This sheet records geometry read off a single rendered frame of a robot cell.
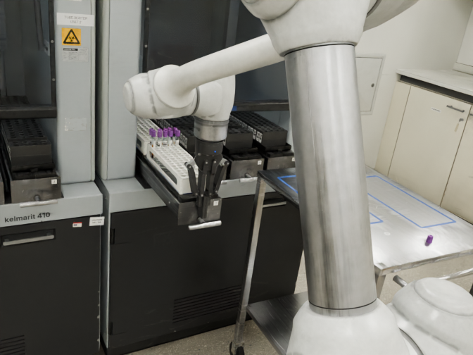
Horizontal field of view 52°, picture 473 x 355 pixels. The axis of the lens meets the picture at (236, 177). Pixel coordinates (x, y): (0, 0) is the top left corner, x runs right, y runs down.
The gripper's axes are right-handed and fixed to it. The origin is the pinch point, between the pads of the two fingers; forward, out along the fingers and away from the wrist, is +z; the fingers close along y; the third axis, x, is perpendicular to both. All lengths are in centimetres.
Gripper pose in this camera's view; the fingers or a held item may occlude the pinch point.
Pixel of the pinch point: (203, 205)
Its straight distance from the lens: 137.0
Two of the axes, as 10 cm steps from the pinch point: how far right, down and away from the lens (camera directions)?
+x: 4.8, 3.9, -7.9
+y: -8.7, 0.9, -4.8
